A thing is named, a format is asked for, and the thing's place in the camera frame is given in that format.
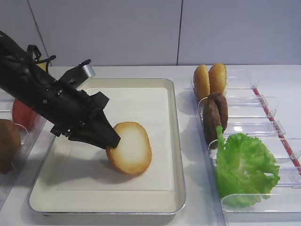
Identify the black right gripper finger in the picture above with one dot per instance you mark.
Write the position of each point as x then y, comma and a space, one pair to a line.
93, 138

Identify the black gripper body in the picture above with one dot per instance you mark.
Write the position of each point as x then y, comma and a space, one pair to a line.
60, 103

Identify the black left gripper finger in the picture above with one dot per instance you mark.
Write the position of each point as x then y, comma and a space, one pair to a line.
97, 122

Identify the toasted bun bottom slice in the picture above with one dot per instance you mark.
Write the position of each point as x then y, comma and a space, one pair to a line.
133, 154

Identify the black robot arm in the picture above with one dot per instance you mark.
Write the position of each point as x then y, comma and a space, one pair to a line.
19, 64

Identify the front red tomato slice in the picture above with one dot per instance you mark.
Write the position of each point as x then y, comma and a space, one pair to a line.
23, 116

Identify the front yellow cheese slice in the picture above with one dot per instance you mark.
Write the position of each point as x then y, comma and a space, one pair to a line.
43, 66

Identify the front brown meat patty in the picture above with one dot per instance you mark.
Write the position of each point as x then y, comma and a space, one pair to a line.
211, 119

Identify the brown meat patty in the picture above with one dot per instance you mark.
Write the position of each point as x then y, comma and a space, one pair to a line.
211, 119
222, 105

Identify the rear brown meat patty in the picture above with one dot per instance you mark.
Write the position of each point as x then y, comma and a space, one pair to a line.
222, 105

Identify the green lettuce leaf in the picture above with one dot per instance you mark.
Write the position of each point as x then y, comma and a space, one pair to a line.
245, 170

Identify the white paper tray liner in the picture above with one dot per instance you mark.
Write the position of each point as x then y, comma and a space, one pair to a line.
88, 168

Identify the brown bun slice left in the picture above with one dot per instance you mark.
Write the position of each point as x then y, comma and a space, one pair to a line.
10, 143

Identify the cream metal baking tray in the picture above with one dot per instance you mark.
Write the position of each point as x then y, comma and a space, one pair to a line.
45, 197

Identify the clear acrylic rack left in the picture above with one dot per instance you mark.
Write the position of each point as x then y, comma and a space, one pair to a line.
28, 140

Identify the clear acrylic rack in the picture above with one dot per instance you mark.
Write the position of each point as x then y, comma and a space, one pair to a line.
253, 114
28, 140

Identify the left golden bun top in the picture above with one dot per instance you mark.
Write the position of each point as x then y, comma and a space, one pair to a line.
201, 81

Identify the golden bun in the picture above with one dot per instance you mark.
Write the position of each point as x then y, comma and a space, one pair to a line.
201, 81
217, 78

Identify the right golden bun top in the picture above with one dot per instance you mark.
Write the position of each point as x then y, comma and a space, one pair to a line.
217, 78

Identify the clear acrylic rack right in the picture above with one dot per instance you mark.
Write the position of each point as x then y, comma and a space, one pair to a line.
253, 114

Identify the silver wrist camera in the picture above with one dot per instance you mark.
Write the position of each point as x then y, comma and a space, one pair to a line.
78, 75

